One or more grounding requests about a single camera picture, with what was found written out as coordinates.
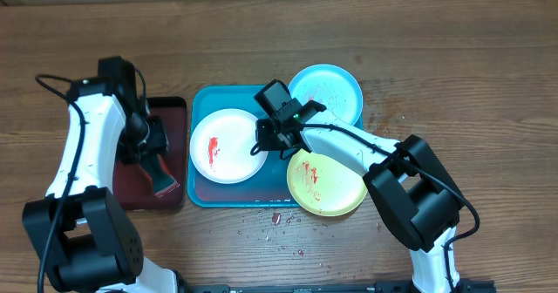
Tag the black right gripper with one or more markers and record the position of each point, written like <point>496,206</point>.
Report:
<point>273,134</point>

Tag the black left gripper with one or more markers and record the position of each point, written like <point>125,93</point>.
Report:
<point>159,143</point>

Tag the green and pink sponge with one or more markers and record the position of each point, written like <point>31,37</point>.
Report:
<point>158,173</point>

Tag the white plastic plate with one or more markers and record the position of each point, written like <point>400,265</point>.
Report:
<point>221,144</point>

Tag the yellow plastic plate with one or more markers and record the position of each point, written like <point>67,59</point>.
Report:
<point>323,186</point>

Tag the light blue plastic plate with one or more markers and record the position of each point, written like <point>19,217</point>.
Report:
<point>332,86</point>

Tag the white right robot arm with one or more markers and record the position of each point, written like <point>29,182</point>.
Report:
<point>417,199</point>

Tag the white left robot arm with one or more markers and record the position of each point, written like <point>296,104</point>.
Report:
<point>83,238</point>

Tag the black tray with red liquid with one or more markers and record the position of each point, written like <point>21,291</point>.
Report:
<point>131,186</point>

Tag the teal plastic tray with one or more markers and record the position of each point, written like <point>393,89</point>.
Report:
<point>268,188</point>

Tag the black rail at table edge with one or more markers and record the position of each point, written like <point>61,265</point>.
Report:
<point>340,288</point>

